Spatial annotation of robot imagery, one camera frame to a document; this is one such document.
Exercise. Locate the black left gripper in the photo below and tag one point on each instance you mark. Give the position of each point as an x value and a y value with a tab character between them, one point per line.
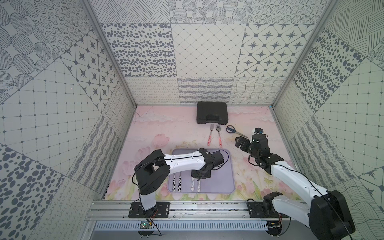
201	173

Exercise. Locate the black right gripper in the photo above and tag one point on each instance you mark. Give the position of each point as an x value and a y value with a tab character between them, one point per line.
246	142

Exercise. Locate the pink strawberry handle fork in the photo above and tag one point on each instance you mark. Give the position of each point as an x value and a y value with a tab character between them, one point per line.
210	135

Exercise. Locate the cow pattern handle spoon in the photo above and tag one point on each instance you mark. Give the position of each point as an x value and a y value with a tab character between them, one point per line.
180	183

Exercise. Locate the cow pattern handle fork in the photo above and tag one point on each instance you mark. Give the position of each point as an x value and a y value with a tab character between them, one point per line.
174	183

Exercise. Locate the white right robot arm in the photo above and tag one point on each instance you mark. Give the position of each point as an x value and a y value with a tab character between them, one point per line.
325	213

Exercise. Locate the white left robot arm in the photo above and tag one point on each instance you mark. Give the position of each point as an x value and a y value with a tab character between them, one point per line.
153	170

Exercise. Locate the lilac plastic tray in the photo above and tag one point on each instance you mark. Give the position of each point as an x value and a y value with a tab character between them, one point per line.
221	181

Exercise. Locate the black plastic tool case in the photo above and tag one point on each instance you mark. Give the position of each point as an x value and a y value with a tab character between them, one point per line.
212	112

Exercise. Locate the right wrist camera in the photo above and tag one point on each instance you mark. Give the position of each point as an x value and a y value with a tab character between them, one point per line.
258	131

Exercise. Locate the blue handled scissors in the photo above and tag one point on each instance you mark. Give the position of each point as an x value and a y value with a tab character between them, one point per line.
231	130

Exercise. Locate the pink strawberry handle spoon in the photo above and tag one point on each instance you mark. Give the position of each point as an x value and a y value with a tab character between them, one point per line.
218	129

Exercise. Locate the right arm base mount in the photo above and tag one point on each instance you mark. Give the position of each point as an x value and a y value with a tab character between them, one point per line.
265	208

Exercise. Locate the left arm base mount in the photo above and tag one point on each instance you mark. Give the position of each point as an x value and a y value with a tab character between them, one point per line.
160	210

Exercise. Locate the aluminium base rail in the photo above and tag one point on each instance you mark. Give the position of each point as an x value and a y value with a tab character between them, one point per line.
178	210

